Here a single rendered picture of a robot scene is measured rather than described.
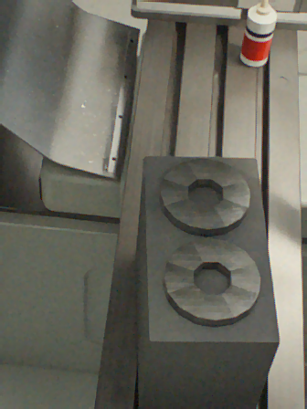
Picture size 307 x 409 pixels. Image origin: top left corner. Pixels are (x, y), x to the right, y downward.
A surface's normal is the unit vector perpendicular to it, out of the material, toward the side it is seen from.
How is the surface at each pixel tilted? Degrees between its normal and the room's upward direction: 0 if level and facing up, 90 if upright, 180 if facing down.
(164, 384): 90
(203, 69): 0
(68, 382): 0
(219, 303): 0
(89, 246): 90
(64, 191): 90
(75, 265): 90
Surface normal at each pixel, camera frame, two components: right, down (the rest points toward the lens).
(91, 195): -0.08, 0.79
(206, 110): 0.06, -0.61
